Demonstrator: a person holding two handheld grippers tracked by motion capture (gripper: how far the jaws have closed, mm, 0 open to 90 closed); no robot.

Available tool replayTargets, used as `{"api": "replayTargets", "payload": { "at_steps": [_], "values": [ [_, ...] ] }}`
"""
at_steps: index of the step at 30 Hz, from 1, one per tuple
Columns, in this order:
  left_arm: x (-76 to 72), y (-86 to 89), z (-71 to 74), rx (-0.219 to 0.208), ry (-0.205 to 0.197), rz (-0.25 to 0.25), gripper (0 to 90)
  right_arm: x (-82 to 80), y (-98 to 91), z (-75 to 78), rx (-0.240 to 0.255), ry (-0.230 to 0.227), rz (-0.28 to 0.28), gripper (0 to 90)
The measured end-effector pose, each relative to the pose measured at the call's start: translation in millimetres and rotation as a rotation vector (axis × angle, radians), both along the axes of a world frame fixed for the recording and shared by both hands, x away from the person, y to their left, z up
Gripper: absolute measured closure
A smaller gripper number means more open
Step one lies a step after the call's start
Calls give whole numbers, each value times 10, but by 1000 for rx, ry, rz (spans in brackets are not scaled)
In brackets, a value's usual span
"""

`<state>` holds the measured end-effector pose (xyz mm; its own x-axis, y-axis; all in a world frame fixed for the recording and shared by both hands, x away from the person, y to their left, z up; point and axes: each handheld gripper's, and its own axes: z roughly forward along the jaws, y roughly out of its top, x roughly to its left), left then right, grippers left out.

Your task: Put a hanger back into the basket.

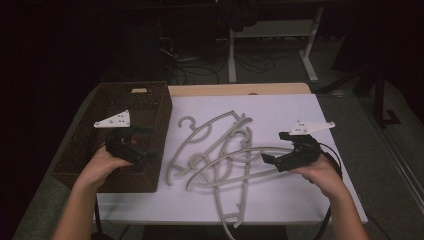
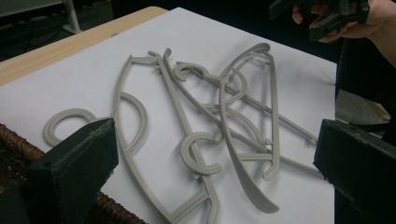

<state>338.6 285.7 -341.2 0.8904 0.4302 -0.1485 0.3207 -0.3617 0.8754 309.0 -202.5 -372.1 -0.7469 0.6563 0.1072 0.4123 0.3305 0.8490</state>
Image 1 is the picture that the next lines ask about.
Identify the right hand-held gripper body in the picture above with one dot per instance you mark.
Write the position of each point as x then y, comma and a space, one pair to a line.
303, 155

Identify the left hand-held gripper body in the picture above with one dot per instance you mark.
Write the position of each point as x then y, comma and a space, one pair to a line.
121, 146

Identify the grey plastic clothes hanger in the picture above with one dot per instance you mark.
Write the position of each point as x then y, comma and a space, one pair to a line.
216, 120
263, 148
246, 186
195, 163

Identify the brown wicker basket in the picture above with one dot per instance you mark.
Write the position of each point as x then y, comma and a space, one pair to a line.
156, 100

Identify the person's left hand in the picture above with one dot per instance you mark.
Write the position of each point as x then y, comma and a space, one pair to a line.
98, 166

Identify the person's right hand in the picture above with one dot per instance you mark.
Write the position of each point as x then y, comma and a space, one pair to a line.
325, 178

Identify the black floor stand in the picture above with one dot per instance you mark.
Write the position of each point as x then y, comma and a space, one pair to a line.
380, 96

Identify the white metal desk frame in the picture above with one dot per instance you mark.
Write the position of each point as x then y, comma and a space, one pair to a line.
232, 56

